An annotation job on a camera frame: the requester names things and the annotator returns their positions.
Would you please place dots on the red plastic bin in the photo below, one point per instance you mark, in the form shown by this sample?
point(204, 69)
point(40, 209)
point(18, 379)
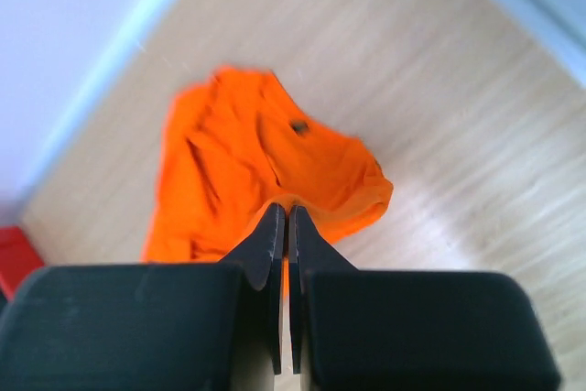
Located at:
point(18, 258)

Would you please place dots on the orange t shirt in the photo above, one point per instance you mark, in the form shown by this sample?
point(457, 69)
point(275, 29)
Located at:
point(237, 143)

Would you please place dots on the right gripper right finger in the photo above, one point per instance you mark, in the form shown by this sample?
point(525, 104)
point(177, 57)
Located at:
point(357, 329)

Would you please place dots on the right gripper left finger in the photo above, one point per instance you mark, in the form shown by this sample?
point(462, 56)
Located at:
point(197, 326)

